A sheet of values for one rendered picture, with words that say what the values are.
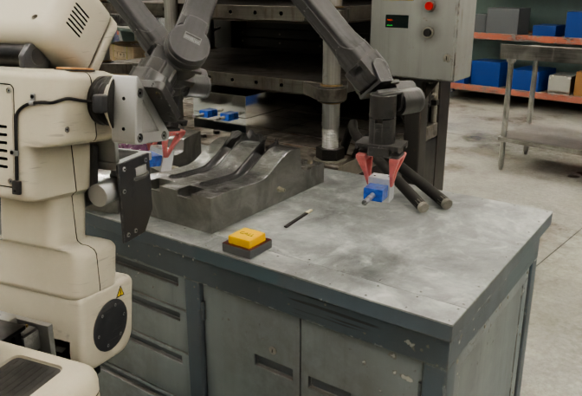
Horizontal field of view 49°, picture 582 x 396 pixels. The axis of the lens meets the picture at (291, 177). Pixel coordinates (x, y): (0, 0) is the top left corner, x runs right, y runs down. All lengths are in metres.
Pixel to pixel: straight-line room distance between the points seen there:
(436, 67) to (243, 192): 0.81
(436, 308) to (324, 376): 0.36
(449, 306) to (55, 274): 0.73
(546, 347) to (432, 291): 1.53
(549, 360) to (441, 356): 1.44
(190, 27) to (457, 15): 1.07
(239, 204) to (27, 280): 0.54
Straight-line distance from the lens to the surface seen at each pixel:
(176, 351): 1.77
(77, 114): 1.12
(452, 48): 2.05
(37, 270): 1.29
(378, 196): 1.38
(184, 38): 1.16
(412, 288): 1.28
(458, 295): 1.28
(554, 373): 2.62
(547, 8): 8.17
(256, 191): 1.63
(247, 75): 2.40
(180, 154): 1.97
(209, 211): 1.51
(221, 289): 1.54
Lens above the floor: 1.38
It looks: 17 degrees down
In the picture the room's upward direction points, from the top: straight up
